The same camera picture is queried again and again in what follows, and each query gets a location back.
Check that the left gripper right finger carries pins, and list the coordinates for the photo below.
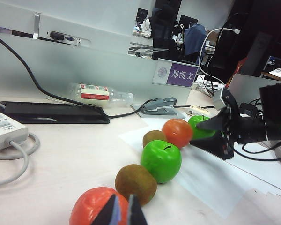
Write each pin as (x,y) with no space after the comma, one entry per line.
(135,211)

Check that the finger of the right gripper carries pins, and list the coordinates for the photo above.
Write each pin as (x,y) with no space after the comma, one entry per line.
(213,123)
(210,145)

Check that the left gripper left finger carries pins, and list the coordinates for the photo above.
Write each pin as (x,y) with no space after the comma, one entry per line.
(108,211)

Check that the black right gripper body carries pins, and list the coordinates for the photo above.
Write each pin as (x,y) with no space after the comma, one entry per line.
(248,127)

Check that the orange plastic mandarin fruit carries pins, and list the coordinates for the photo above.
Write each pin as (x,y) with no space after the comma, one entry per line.
(93,206)
(178,132)

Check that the brown kiwi fruit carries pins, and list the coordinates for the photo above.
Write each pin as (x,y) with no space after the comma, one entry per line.
(135,184)
(153,138)

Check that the green plastic apple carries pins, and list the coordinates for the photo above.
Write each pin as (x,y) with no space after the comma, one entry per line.
(161,161)
(194,122)

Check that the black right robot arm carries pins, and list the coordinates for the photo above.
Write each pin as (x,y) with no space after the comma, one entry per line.
(275,105)

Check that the white plug adapter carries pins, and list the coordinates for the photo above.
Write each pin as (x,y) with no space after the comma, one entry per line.
(196,110)

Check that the white paper sheet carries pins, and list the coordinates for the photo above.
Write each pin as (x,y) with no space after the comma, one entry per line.
(260,168)
(201,178)

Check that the grey panel with red edge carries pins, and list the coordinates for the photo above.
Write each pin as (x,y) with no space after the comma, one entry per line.
(248,84)

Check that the grey stapler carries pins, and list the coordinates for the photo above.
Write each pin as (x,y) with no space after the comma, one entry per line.
(159,105)

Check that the purple white name plate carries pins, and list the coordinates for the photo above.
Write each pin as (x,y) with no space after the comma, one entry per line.
(180,76)

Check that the black mesh office chair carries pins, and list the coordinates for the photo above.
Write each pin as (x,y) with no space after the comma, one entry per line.
(224,51)

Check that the grey flat plate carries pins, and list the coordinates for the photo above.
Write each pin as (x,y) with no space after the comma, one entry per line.
(137,108)

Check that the blue jacket on chair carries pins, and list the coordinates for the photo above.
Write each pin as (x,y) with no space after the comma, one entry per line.
(194,41)

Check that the clear bottle with red label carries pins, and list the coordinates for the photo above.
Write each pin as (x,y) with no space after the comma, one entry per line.
(93,92)

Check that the frosted glass desk partition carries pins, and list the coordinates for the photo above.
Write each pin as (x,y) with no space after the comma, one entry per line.
(96,65)

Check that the white power strip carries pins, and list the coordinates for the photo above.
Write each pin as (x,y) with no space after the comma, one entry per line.
(4,126)

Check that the white AOC monitor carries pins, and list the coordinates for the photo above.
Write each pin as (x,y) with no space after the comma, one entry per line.
(84,16)

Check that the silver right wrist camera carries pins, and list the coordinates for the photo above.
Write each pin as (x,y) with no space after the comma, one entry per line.
(220,99)

